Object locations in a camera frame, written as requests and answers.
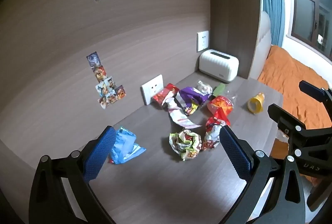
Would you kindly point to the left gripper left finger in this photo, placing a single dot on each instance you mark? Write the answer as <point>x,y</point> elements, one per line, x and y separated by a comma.
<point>48,201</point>

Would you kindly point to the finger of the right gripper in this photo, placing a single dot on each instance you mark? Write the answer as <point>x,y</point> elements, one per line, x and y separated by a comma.
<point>285,121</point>
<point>319,94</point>

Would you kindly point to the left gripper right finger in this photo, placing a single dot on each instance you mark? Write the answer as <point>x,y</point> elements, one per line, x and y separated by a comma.
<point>285,202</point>

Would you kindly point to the yellow plastic cup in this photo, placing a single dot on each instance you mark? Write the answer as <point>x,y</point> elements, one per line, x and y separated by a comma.
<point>255,104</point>

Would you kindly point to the orange red snack bag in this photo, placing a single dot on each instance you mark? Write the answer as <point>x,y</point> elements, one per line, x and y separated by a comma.
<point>220,106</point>

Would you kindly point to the red silver wrapper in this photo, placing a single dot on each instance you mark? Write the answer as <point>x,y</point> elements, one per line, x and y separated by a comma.
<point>212,134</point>

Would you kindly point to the blue plastic wrapper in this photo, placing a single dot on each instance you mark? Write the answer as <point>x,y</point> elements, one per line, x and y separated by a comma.
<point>125,147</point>

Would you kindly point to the green tube wrapper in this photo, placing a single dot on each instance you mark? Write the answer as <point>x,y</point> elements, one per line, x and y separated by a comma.
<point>219,89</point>

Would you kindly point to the green white wrapper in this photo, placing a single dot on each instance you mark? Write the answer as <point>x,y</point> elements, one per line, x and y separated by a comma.
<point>186,144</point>

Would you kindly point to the purple snack bag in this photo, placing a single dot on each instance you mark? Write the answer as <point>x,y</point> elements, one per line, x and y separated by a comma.
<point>191,99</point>

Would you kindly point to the pink white long wrapper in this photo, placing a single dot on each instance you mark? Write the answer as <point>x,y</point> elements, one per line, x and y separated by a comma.
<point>178,116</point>

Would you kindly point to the orange bed blanket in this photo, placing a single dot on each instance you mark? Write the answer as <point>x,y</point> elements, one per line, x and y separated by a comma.
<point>283,73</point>

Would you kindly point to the beige padded headboard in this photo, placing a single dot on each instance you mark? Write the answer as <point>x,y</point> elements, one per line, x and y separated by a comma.
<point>263,45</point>

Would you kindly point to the dark framed window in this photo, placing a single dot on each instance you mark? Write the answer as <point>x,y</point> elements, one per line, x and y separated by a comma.
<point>312,24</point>

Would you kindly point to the white ribbed speaker box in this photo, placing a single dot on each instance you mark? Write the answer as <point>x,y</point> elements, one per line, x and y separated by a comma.
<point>219,65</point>

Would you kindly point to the crumpled clear white wrapper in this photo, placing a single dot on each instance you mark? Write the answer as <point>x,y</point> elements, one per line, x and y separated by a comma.
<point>204,88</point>

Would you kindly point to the red snack box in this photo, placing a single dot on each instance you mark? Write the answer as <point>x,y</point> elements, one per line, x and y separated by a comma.
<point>169,91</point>

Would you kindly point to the colourful wall stickers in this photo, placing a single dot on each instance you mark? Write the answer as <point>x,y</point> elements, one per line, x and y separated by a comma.
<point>108,91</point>

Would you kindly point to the upper white wall switch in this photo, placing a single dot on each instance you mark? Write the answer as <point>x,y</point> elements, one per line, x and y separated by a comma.
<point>202,40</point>

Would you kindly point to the lower white wall socket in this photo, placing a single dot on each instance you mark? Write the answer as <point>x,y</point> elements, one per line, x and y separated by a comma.
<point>151,88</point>

